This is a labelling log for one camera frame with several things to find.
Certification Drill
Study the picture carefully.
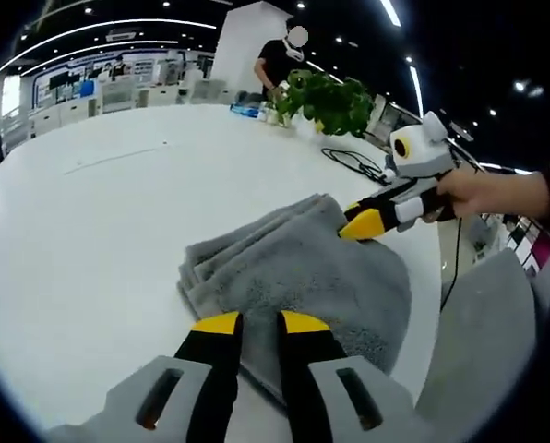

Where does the grey towel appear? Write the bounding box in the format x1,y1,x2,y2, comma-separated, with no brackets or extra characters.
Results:
176,192,413,407

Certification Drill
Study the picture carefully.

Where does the person's right hand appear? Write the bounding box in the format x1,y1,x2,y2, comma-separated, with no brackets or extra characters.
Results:
435,168,492,218

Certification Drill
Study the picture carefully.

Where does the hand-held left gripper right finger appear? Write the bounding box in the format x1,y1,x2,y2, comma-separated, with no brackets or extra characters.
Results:
276,309,424,443

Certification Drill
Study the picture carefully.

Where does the black cable bundle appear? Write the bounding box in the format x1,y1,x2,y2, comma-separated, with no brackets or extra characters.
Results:
320,147,389,186

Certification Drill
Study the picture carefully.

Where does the green potted plant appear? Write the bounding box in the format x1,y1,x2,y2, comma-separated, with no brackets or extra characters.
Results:
274,69,377,138

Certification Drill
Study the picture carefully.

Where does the white chair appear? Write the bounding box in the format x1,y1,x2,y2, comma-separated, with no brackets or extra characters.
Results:
102,76,136,112

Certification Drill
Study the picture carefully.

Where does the blue packet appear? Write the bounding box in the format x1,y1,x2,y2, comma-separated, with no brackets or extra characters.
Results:
230,102,260,119

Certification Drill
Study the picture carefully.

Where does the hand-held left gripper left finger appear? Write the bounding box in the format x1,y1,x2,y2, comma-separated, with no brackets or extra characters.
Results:
48,311,245,443

